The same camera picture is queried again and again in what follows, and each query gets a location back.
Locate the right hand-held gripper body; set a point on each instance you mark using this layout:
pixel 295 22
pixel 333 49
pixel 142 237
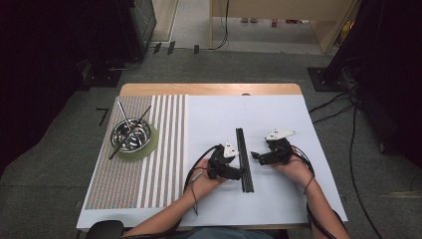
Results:
pixel 280 151

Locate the person's left hand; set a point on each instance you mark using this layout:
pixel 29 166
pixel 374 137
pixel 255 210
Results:
pixel 202 182

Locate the round green coaster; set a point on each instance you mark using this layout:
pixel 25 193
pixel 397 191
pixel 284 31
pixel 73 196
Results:
pixel 151 149

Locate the black floor tape strip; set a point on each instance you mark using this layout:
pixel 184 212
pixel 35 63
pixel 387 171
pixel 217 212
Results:
pixel 196 49
pixel 171 47

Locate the person's blue clothing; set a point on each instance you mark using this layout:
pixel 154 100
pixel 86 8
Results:
pixel 225 233

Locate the black square stand base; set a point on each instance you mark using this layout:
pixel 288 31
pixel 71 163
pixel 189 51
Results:
pixel 325 79

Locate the dark glass cabinet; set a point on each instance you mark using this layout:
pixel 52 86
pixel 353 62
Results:
pixel 142 23

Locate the person's right hand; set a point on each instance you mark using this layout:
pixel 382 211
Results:
pixel 298 169

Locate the row of black chopsticks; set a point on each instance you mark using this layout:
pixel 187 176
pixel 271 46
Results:
pixel 245 146

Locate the wooden table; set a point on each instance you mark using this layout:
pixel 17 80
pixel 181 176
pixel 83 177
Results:
pixel 199 89

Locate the striped woven placemat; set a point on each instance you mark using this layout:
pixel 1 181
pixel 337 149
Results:
pixel 116 179

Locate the small red item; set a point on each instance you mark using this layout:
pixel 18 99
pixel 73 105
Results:
pixel 274 22

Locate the silver metal stick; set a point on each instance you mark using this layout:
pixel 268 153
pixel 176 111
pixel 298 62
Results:
pixel 123 114

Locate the beige floor tape strip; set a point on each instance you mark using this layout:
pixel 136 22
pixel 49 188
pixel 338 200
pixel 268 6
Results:
pixel 401 194

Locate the yellow item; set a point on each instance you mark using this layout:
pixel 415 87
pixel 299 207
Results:
pixel 346 30

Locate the pale shoes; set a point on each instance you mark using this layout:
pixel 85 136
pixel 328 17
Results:
pixel 249 20

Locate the single black chopstick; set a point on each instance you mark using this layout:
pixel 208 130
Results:
pixel 132 132

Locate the white table sheet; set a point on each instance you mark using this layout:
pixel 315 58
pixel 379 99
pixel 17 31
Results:
pixel 215 113

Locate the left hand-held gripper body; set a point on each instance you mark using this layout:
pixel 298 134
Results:
pixel 220 162

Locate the stainless steel bowl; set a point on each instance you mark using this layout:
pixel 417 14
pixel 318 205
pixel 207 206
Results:
pixel 136 141

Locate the black round seat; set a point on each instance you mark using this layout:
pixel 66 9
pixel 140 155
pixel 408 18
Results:
pixel 104 230

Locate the black curtain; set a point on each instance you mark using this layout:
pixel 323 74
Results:
pixel 49 66
pixel 388 66

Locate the black flat stand base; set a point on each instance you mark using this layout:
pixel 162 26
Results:
pixel 101 78

